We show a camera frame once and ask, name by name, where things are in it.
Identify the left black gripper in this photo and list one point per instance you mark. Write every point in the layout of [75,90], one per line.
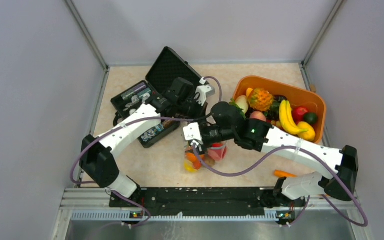
[201,110]

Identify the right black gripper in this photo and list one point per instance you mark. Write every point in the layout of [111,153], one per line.
[203,140]

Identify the clear zip top bag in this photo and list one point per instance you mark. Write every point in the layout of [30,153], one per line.
[203,154]

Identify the red apple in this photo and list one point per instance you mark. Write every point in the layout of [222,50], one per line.
[217,151]

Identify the brown potato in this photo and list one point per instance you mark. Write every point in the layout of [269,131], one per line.
[209,161]

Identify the orange tangerine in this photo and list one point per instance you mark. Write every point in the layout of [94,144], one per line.
[193,160]

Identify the yellow orange peach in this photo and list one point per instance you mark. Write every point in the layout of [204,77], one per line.
[189,167]

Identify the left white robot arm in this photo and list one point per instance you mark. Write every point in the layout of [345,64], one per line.
[98,155]

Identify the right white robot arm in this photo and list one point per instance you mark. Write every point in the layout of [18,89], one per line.
[335,170]

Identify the black poker chip case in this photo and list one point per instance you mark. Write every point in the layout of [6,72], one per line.
[153,89]

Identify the white radish with leaves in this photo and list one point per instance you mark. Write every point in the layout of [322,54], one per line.
[241,102]

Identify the orange pineapple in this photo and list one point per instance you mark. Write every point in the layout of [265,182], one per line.
[260,99]

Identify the yellow banana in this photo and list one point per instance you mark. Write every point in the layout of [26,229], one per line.
[286,120]

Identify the orange carrot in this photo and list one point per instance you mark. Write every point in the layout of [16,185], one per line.
[283,174]

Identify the orange plastic basket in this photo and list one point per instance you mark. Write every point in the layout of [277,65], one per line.
[296,95]

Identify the dark green avocado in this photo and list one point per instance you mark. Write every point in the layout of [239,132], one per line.
[311,118]

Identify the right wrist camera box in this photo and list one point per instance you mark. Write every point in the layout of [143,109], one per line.
[191,132]

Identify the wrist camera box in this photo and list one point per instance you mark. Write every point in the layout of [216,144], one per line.
[203,91]
[191,132]

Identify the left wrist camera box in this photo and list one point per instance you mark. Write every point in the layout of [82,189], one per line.
[203,91]

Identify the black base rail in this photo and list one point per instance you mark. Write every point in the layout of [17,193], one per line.
[217,202]

